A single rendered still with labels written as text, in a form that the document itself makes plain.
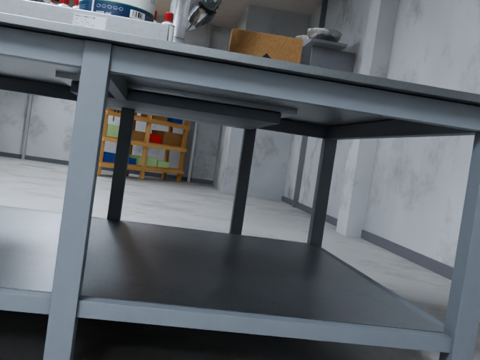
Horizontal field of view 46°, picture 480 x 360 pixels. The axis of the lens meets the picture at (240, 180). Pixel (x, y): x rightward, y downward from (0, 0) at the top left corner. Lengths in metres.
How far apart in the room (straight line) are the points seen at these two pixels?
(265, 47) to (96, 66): 1.19
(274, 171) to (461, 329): 7.67
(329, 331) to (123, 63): 0.80
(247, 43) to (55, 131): 8.80
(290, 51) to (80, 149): 1.30
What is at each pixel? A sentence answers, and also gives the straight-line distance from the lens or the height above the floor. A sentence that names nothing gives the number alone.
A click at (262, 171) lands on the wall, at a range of 9.06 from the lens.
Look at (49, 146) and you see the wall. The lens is 11.02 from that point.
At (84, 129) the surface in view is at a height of 0.61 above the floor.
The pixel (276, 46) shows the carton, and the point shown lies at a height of 1.07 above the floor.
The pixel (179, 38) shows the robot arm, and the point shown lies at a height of 1.08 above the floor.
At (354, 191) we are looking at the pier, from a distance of 5.47.
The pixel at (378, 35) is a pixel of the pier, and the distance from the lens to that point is 5.62.
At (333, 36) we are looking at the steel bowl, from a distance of 6.48.
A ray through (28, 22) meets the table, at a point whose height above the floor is 0.82.
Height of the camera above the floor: 0.60
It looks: 2 degrees down
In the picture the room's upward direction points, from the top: 8 degrees clockwise
